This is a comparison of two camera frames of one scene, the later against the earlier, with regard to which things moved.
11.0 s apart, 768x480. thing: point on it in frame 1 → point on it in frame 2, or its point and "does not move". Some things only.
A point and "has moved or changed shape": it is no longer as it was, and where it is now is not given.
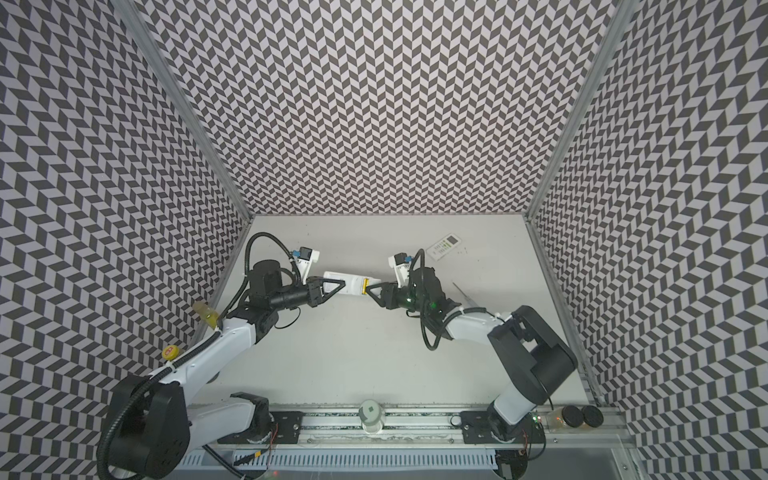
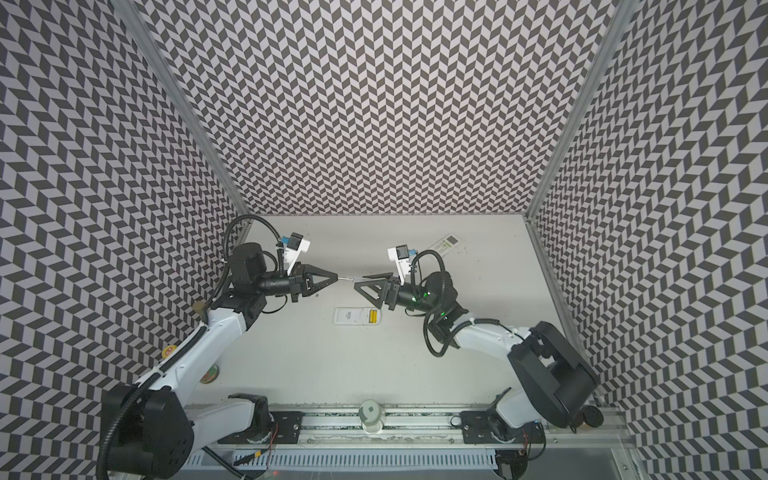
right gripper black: (395, 295) does not move
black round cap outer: (592, 416) does not move
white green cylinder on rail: (372, 416) does not move
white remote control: (353, 284) has moved or changed shape
